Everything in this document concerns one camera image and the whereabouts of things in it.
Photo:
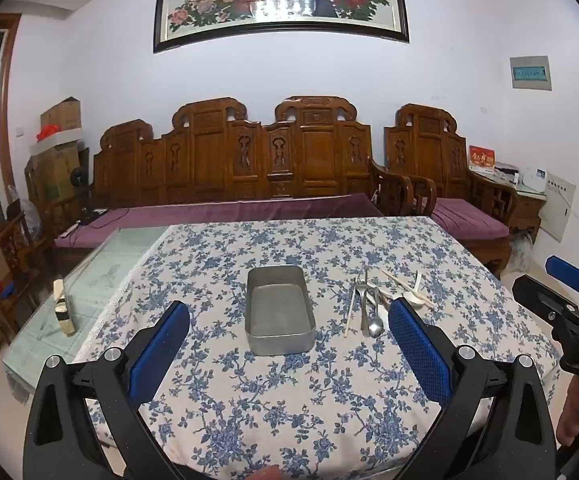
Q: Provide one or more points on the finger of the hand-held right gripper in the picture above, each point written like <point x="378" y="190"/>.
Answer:
<point x="567" y="271"/>
<point x="539" y="296"/>

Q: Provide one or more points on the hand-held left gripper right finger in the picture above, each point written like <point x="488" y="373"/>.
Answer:
<point x="419" y="355"/>

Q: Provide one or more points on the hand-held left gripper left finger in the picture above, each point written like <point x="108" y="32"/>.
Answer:
<point x="162" y="350"/>

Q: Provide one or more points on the plain metal spoon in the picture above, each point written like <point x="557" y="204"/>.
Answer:
<point x="375" y="328"/>

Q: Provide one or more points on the white plastic fork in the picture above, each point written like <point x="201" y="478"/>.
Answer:
<point x="418" y="282"/>

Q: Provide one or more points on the metal fork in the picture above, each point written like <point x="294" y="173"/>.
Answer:
<point x="366" y="305"/>

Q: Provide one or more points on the rectangular metal tin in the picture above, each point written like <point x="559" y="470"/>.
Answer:
<point x="280" y="310"/>

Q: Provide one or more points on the person's right hand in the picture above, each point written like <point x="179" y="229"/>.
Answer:
<point x="575" y="410"/>

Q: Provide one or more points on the white plastic bag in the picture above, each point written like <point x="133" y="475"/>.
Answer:
<point x="522" y="250"/>

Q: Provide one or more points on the wooden side table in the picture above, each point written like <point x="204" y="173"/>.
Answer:
<point x="527" y="210"/>

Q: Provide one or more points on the white box with blue print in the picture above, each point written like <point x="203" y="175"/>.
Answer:
<point x="534" y="180"/>

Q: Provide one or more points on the square purple armchair cushion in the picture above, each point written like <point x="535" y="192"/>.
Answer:
<point x="469" y="217"/>

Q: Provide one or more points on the white and black device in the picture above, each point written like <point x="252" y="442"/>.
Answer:
<point x="507" y="173"/>

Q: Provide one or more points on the blue floral tablecloth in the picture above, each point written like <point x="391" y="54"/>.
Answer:
<point x="279" y="410"/>

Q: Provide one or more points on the red gift box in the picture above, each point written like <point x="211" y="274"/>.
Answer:
<point x="481" y="158"/>

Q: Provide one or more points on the long purple sofa cushion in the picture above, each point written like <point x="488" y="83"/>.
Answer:
<point x="219" y="210"/>

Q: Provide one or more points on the wooden chair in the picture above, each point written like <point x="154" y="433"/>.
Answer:
<point x="6" y="260"/>

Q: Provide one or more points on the carved wooden armchair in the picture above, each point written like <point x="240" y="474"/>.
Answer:
<point x="429" y="150"/>

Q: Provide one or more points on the clear plastic bag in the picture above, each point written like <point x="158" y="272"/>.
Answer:
<point x="29" y="217"/>

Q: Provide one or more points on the small black fan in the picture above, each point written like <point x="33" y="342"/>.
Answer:
<point x="77" y="177"/>

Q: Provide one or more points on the grey electrical panel box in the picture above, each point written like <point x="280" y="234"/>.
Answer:
<point x="530" y="73"/>

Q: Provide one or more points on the large cardboard box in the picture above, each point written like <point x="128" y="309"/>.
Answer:
<point x="54" y="175"/>

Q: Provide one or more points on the carved wooden sofa bench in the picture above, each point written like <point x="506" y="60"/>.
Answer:
<point x="314" y="160"/>

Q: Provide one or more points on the flat white box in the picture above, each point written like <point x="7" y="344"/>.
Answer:
<point x="56" y="142"/>

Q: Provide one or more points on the red decoration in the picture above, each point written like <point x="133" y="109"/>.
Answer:
<point x="47" y="134"/>

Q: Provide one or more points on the small brown cardboard box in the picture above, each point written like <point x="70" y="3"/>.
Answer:
<point x="63" y="115"/>

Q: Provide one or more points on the framed flower painting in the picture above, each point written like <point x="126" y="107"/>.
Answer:
<point x="279" y="0"/>

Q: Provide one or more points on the cream wall panel door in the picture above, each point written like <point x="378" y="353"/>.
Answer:
<point x="558" y="205"/>

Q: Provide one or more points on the wooden door frame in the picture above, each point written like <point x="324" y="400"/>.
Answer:
<point x="5" y="110"/>

